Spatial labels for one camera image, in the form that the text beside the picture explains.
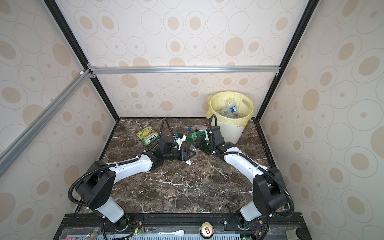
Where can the green bottle yellow cap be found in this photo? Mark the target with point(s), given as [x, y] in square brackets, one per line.
[194, 136]

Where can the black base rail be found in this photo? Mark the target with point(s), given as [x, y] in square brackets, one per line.
[147, 227]

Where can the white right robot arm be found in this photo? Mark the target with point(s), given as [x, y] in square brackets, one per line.
[270, 194]

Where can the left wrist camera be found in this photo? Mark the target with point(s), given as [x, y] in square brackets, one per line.
[179, 139]

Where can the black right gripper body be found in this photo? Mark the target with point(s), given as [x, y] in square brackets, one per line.
[205, 148]

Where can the diagonal aluminium rail left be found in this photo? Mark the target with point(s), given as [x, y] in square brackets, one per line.
[25, 138]

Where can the horizontal aluminium rail back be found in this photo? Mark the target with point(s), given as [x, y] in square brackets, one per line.
[142, 71]

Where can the white plastic spoon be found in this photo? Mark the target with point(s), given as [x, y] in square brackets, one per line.
[179, 233]

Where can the clear crushed bottle blue label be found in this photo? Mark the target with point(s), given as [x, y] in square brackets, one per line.
[232, 108]

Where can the clear bottle blue cap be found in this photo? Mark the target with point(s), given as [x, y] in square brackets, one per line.
[198, 129]

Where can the green Fox's candy bag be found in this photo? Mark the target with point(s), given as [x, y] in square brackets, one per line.
[147, 135]

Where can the yellow plastic bin liner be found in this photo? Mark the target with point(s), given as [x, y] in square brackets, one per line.
[217, 105]

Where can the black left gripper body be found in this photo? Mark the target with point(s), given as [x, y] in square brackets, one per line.
[174, 155]

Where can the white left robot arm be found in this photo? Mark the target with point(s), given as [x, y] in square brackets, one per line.
[93, 189]

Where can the drink can top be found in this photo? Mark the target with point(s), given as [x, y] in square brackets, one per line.
[206, 230]

